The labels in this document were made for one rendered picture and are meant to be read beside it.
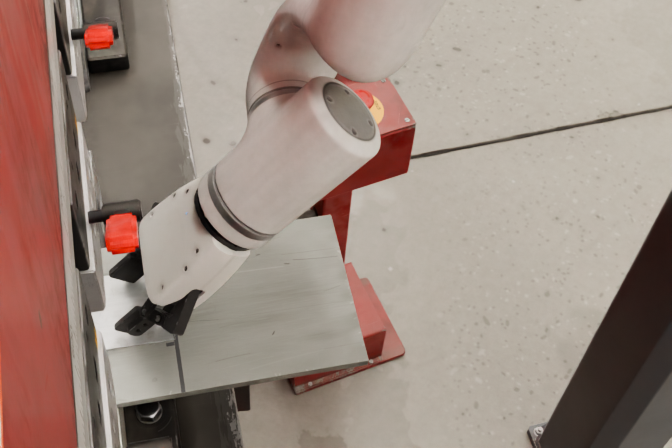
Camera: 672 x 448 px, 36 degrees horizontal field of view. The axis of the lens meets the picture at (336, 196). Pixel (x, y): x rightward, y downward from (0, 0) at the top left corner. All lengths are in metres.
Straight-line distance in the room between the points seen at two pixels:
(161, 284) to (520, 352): 1.36
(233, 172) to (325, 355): 0.24
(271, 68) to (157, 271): 0.22
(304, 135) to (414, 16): 0.15
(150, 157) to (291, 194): 0.49
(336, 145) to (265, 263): 0.28
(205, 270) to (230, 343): 0.13
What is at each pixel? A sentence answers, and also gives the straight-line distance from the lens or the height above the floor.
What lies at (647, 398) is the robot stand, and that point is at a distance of 1.69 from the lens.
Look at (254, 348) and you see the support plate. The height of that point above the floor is 1.00.
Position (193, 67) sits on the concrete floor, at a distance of 2.63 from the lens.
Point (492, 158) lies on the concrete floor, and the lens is 2.50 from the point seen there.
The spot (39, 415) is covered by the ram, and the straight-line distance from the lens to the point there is 0.45.
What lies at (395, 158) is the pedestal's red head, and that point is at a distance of 1.55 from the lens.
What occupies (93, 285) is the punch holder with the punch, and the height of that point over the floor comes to 1.23.
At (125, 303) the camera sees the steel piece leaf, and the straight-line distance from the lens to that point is 1.08.
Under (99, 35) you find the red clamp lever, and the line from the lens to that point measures 0.87.
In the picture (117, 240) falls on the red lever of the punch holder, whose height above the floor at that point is 1.31.
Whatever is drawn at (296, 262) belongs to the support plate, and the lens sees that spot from 1.09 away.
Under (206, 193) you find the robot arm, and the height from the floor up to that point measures 1.18.
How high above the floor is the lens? 1.93
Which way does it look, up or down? 54 degrees down
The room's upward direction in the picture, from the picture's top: 5 degrees clockwise
